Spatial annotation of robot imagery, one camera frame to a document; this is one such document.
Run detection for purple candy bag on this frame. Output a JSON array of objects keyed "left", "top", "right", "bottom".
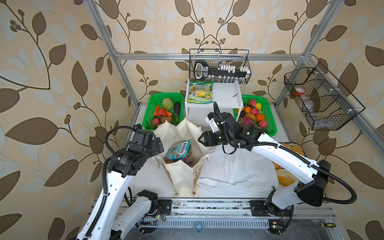
[{"left": 183, "top": 157, "right": 194, "bottom": 168}]

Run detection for left green plastic basket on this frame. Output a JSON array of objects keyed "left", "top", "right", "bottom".
[{"left": 142, "top": 93, "right": 185, "bottom": 131}]

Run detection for green cabbage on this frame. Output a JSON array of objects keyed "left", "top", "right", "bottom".
[{"left": 162, "top": 98, "right": 174, "bottom": 112}]

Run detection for sliced bread loaf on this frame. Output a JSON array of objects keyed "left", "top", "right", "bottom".
[{"left": 290, "top": 144, "right": 306, "bottom": 157}]

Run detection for white two-tier shelf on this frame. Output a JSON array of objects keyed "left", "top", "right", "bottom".
[{"left": 185, "top": 79, "right": 244, "bottom": 121}]

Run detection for orange carrot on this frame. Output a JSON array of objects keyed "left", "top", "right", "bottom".
[{"left": 153, "top": 105, "right": 160, "bottom": 117}]

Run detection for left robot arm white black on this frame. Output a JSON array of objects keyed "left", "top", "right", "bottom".
[{"left": 76, "top": 127, "right": 164, "bottom": 240}]

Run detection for right green plastic basket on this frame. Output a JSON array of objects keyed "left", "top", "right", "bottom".
[{"left": 233, "top": 95, "right": 278, "bottom": 137}]

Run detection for yellow lemon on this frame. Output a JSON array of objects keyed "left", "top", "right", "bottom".
[{"left": 254, "top": 103, "right": 262, "bottom": 111}]

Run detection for plastic bottle red cap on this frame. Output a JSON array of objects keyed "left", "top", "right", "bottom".
[{"left": 294, "top": 88, "right": 315, "bottom": 112}]

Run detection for Fox's candy bag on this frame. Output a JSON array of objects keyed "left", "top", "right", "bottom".
[{"left": 165, "top": 141, "right": 192, "bottom": 164}]

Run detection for pink dragon fruit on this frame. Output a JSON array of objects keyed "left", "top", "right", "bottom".
[{"left": 239, "top": 117, "right": 255, "bottom": 127}]

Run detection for black wire basket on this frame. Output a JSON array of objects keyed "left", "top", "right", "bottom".
[
  {"left": 284, "top": 62, "right": 366, "bottom": 131},
  {"left": 189, "top": 48, "right": 252, "bottom": 84}
]

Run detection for orange fruit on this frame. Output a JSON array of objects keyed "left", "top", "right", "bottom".
[{"left": 256, "top": 113, "right": 265, "bottom": 122}]

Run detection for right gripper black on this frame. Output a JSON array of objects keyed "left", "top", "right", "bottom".
[{"left": 197, "top": 130, "right": 233, "bottom": 147}]

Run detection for cream floral tote bag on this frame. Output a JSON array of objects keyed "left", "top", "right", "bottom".
[{"left": 154, "top": 119, "right": 210, "bottom": 198}]

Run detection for red tomato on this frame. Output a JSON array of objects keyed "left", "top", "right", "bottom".
[{"left": 157, "top": 108, "right": 168, "bottom": 118}]

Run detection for yellow green snack bag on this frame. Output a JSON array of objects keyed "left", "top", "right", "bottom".
[{"left": 187, "top": 81, "right": 213, "bottom": 104}]

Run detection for green plastic basket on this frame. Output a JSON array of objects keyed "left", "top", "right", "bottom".
[
  {"left": 233, "top": 95, "right": 278, "bottom": 137},
  {"left": 142, "top": 93, "right": 185, "bottom": 131}
]

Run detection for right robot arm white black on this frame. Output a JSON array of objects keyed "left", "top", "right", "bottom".
[{"left": 198, "top": 113, "right": 357, "bottom": 216}]

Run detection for back black wire basket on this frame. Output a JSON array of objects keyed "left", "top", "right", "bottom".
[{"left": 189, "top": 48, "right": 252, "bottom": 84}]

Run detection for yellow black screwdriver right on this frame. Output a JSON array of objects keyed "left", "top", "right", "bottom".
[{"left": 321, "top": 223, "right": 336, "bottom": 229}]

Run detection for right black wire basket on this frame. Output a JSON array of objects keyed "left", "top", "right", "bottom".
[{"left": 284, "top": 62, "right": 366, "bottom": 131}]

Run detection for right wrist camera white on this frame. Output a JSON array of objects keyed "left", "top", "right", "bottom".
[{"left": 205, "top": 113, "right": 220, "bottom": 133}]

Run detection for black bread tray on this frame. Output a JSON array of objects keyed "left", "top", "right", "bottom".
[{"left": 273, "top": 143, "right": 298, "bottom": 187}]

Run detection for dark purple eggplant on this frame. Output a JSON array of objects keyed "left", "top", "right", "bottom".
[{"left": 174, "top": 102, "right": 181, "bottom": 117}]

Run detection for white plastic grocery bag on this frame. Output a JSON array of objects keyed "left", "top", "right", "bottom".
[{"left": 197, "top": 146, "right": 279, "bottom": 197}]

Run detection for red apple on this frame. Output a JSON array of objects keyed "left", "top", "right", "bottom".
[{"left": 258, "top": 120, "right": 268, "bottom": 129}]

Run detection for brown potato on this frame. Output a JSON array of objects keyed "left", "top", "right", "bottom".
[{"left": 160, "top": 116, "right": 173, "bottom": 124}]

